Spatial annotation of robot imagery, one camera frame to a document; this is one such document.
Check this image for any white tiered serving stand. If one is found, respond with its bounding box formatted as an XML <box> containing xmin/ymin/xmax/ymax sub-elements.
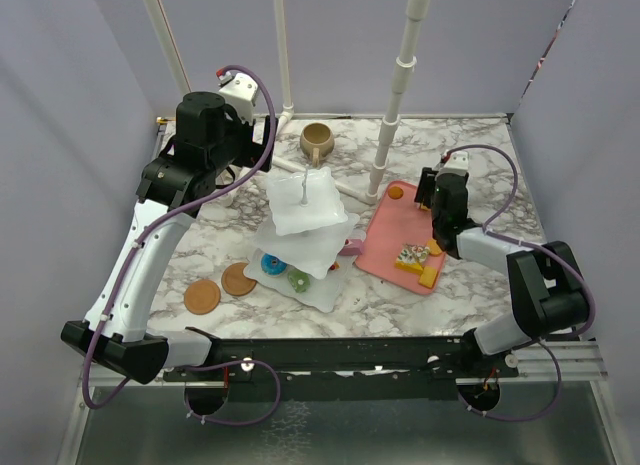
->
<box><xmin>244</xmin><ymin>167</ymin><xmax>366</xmax><ymax>313</ymax></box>

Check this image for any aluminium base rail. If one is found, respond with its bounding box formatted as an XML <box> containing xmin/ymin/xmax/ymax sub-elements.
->
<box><xmin>89</xmin><ymin>337</ymin><xmax>607</xmax><ymax>387</ymax></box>

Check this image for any orange cookie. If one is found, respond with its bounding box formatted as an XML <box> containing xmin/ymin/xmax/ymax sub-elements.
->
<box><xmin>388</xmin><ymin>186</ymin><xmax>404</xmax><ymax>200</ymax></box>

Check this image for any white pvc frame right pole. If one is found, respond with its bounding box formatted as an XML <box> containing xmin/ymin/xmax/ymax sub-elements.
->
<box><xmin>362</xmin><ymin>0</ymin><xmax>432</xmax><ymax>204</ymax></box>

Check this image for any white pvc frame middle pole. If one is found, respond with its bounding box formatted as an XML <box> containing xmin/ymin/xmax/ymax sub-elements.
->
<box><xmin>269</xmin><ymin>0</ymin><xmax>351</xmax><ymax>196</ymax></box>

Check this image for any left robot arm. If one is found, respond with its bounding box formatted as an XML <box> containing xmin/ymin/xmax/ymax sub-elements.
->
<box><xmin>61</xmin><ymin>84</ymin><xmax>278</xmax><ymax>384</ymax></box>

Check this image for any beige ceramic cup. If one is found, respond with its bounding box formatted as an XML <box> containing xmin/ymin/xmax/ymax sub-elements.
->
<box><xmin>299</xmin><ymin>122</ymin><xmax>335</xmax><ymax>168</ymax></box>

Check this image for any pink serving tray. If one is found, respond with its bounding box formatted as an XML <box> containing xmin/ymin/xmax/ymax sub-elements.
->
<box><xmin>355</xmin><ymin>180</ymin><xmax>446</xmax><ymax>295</ymax></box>

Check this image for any white pvc frame pole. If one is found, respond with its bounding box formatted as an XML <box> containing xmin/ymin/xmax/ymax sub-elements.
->
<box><xmin>269</xmin><ymin>0</ymin><xmax>351</xmax><ymax>196</ymax></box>
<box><xmin>362</xmin><ymin>0</ymin><xmax>432</xmax><ymax>204</ymax></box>
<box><xmin>143</xmin><ymin>0</ymin><xmax>191</xmax><ymax>95</ymax></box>

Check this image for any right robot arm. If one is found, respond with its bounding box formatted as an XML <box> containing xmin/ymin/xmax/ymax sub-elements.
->
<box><xmin>415</xmin><ymin>167</ymin><xmax>594</xmax><ymax>376</ymax></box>

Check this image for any blue frosted donut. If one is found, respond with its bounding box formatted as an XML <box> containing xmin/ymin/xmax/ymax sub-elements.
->
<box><xmin>260</xmin><ymin>254</ymin><xmax>288</xmax><ymax>277</ymax></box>

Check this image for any wooden coaster near stand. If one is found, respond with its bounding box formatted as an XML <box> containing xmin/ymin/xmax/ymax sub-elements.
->
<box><xmin>221</xmin><ymin>262</ymin><xmax>257</xmax><ymax>297</ymax></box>

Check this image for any yellow round biscuit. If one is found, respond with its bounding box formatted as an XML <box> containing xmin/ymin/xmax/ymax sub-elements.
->
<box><xmin>426</xmin><ymin>238</ymin><xmax>443</xmax><ymax>257</ymax></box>

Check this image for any pink cake slice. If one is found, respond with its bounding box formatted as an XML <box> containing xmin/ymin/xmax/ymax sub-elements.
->
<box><xmin>340</xmin><ymin>239</ymin><xmax>363</xmax><ymax>256</ymax></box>

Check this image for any sprinkled cake slice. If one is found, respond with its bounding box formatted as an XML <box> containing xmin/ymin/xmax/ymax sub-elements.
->
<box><xmin>394</xmin><ymin>244</ymin><xmax>430</xmax><ymax>275</ymax></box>

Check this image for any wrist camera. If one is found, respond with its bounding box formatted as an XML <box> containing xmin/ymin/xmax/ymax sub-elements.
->
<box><xmin>438</xmin><ymin>151</ymin><xmax>469</xmax><ymax>176</ymax></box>
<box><xmin>218</xmin><ymin>72</ymin><xmax>259</xmax><ymax>124</ymax></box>

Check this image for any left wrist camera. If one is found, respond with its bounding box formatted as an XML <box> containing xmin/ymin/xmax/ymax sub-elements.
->
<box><xmin>218</xmin><ymin>72</ymin><xmax>259</xmax><ymax>124</ymax></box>

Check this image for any white pvc frame left pole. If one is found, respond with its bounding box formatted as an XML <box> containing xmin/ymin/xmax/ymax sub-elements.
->
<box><xmin>143</xmin><ymin>0</ymin><xmax>191</xmax><ymax>95</ymax></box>

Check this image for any wooden coaster near edge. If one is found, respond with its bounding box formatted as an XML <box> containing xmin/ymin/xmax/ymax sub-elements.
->
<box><xmin>183</xmin><ymin>279</ymin><xmax>221</xmax><ymax>315</ymax></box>

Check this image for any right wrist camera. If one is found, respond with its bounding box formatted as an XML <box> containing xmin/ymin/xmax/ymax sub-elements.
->
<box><xmin>438</xmin><ymin>151</ymin><xmax>469</xmax><ymax>176</ymax></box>

